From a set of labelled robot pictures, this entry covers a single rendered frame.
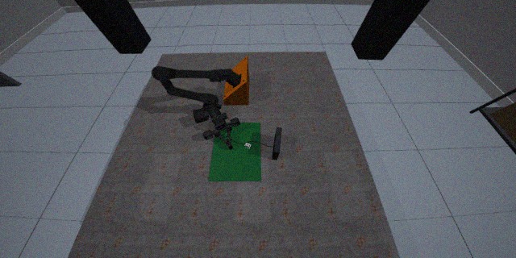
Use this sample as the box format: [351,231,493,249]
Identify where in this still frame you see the green circuit board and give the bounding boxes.
[209,123,261,181]

